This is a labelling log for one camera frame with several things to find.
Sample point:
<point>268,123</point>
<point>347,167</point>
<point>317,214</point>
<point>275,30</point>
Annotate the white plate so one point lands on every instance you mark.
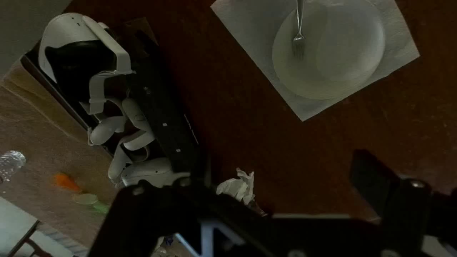
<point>343,51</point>

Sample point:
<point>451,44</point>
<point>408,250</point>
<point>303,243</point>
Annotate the white paper towel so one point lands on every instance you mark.
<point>237,29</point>

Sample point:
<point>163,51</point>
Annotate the crumpled white tissue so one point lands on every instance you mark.
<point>237,186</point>

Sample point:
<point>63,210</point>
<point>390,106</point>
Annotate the small orange object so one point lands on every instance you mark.
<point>65,180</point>

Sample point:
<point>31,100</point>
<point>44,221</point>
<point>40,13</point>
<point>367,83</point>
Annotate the long black box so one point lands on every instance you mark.
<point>161,108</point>

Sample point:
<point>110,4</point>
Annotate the small green object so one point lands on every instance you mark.
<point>90,200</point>

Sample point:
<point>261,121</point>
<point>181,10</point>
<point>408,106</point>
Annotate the white VR headset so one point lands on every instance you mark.
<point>61,30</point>

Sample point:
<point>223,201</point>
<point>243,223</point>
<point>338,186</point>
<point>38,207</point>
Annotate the clear plastic bottle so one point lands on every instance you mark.
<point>10,161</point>

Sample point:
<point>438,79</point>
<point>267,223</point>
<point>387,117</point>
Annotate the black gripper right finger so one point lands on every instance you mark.
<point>373,180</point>

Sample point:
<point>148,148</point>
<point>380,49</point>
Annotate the white VR controller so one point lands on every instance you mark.
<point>111,128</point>
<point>151,171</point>

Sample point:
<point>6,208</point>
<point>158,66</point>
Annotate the silver fork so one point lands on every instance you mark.
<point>298,29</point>

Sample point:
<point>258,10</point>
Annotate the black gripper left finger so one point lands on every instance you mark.
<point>201,166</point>

